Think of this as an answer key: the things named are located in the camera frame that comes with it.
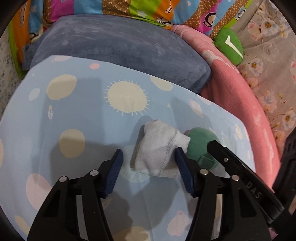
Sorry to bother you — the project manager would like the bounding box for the colourful striped monkey quilt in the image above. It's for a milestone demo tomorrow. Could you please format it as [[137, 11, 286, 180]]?
[[9, 0, 251, 79]]

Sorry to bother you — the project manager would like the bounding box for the pink blanket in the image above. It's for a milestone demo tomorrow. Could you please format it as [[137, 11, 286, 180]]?
[[171, 25, 280, 187]]

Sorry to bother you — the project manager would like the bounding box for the grey floral quilt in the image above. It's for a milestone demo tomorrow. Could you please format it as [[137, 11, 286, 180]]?
[[231, 1, 295, 153]]

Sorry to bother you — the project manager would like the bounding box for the light blue dotted bedsheet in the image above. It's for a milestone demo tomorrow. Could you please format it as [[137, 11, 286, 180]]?
[[1, 56, 255, 240]]

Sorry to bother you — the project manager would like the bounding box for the blue grey pillow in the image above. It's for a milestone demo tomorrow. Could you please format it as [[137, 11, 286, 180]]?
[[22, 15, 212, 93]]

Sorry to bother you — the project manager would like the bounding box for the green plush pillow white tick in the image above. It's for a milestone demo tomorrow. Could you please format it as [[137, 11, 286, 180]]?
[[213, 29, 244, 65]]

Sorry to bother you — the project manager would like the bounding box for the green round plush toy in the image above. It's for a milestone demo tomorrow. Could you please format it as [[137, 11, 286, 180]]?
[[186, 128, 220, 170]]

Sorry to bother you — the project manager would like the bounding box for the white sock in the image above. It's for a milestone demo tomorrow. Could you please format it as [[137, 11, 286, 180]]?
[[131, 120, 191, 179]]

